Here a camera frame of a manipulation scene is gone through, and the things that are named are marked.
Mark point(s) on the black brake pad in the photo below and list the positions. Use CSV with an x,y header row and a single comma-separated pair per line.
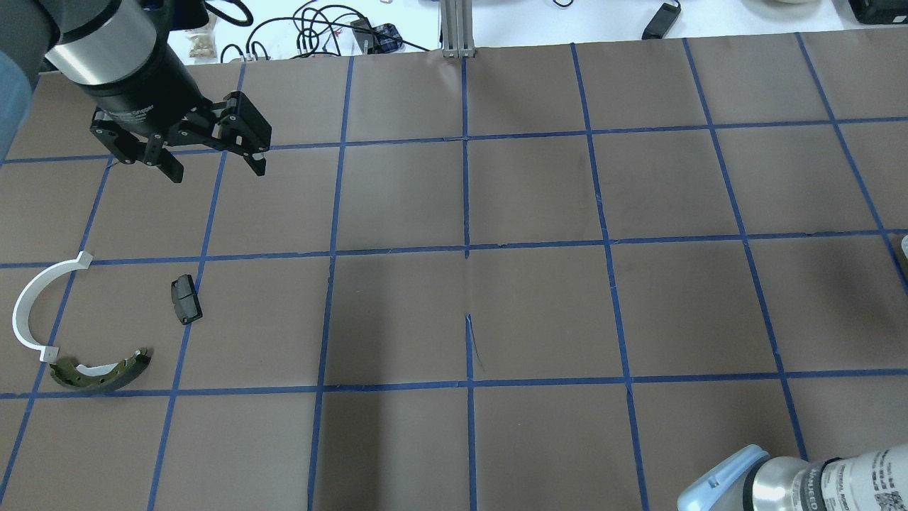
x,y
185,300

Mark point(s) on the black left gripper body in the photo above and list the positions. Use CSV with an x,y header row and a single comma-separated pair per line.
x,y
145,94

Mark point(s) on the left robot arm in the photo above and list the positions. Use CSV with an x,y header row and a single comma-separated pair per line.
x,y
117,52

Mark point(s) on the black power adapter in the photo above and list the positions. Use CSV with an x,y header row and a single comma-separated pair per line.
x,y
662,22

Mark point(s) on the green brake shoe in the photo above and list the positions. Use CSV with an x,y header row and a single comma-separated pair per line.
x,y
78,377

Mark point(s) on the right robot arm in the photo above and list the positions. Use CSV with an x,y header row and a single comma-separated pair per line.
x,y
750,479

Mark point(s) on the aluminium frame post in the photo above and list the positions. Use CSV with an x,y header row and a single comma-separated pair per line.
x,y
457,40

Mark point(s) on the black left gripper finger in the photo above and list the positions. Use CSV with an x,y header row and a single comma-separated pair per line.
x,y
128,149
234,125

